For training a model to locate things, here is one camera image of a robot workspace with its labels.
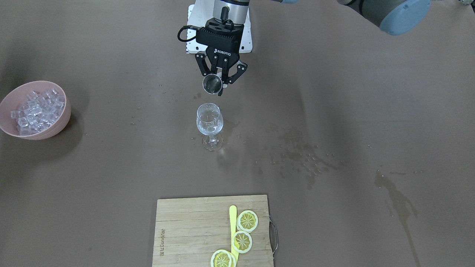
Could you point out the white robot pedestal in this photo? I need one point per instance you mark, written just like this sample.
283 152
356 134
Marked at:
203 10

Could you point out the lemon slice far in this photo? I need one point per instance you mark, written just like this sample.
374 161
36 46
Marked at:
222 258

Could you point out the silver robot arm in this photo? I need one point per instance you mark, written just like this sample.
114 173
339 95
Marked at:
392 17

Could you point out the pink bowl of ice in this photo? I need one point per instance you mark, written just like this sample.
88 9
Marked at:
34 111

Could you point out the clear wine glass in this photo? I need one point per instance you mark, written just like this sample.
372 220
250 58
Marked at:
209 121

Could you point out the lemon slice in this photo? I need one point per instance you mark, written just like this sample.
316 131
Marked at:
247 221
241 242
222 258

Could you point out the bamboo cutting board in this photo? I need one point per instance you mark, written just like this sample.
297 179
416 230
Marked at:
189 230

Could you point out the lemon slice middle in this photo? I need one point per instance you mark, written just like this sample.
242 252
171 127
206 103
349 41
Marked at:
241 242

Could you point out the steel jigger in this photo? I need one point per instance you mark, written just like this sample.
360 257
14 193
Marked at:
212 84

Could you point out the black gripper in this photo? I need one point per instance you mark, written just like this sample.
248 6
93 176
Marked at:
223 54

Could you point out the lemon slice near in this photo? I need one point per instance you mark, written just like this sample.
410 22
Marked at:
247 221

